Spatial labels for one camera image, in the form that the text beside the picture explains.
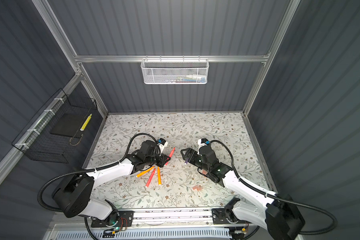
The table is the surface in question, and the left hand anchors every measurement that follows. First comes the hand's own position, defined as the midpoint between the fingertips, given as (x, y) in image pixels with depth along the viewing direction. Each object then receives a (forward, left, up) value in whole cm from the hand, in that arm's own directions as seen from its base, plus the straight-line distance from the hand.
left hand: (169, 157), depth 87 cm
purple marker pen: (+1, -10, -8) cm, 13 cm away
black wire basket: (-3, +57, +24) cm, 61 cm away
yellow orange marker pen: (-7, +7, -8) cm, 13 cm away
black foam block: (+10, +49, +21) cm, 54 cm away
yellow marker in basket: (+13, +43, +19) cm, 49 cm away
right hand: (-3, -9, +8) cm, 12 cm away
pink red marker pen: (+1, -1, +1) cm, 2 cm away
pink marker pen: (-8, +11, -8) cm, 16 cm away
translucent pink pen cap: (-15, -17, +13) cm, 26 cm away
